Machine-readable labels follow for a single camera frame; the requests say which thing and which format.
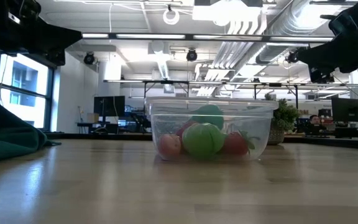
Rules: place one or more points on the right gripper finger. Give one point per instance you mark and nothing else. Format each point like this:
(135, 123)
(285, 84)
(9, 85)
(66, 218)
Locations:
(322, 63)
(322, 53)

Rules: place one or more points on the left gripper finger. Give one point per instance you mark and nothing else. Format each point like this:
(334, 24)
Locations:
(64, 34)
(61, 43)

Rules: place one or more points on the clear plastic tupperware container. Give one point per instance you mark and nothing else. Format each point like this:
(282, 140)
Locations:
(259, 130)

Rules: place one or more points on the red plastic strawberry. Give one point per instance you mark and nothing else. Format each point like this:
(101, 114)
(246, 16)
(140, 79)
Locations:
(235, 143)
(186, 127)

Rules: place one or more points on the green plastic pear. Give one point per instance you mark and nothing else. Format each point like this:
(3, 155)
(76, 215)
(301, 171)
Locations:
(208, 115)

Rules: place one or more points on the black computer monitor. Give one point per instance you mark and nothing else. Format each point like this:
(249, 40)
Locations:
(348, 109)
(109, 105)

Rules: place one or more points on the person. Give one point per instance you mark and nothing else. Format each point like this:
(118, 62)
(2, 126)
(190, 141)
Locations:
(315, 119)

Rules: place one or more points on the artificial succulent in grey pot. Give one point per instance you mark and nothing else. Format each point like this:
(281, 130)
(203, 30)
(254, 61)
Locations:
(286, 118)

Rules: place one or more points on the cardboard box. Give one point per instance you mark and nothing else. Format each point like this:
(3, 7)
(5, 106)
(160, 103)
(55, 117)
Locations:
(92, 117)

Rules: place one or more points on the long ceiling light strip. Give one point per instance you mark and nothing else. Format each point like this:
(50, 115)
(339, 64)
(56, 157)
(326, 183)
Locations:
(151, 36)

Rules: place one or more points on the dark green cloth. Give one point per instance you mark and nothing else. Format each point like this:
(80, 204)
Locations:
(8, 133)

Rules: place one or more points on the black ceiling camera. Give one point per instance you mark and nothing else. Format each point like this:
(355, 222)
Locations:
(89, 58)
(292, 57)
(191, 55)

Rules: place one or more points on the silver ventilation duct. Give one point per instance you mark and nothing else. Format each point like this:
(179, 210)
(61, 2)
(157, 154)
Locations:
(291, 25)

